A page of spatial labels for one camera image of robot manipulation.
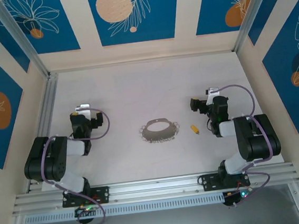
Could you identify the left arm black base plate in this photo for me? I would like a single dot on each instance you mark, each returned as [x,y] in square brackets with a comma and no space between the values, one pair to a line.
[104,194]

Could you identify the yellow key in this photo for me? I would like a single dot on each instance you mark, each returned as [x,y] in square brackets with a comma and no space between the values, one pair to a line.
[195,129]

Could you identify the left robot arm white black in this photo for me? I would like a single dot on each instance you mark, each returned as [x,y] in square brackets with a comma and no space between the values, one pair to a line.
[51,163]

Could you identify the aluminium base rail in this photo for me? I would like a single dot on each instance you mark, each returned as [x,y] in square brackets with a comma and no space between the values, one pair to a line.
[157,188]

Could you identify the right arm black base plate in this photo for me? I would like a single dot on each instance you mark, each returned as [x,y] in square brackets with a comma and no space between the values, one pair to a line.
[207,181]

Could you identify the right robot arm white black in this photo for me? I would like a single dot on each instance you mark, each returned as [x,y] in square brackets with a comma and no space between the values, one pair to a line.
[258,144]

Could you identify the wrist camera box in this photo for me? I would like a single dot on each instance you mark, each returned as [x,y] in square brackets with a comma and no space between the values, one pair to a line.
[83,109]
[212,91]

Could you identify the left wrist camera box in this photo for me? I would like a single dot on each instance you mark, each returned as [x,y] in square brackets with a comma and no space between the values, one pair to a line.
[83,109]

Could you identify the aluminium frame post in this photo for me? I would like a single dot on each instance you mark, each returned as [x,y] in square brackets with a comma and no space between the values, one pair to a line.
[17,34]
[251,12]

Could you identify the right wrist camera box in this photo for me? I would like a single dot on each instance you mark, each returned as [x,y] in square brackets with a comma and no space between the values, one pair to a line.
[212,91]

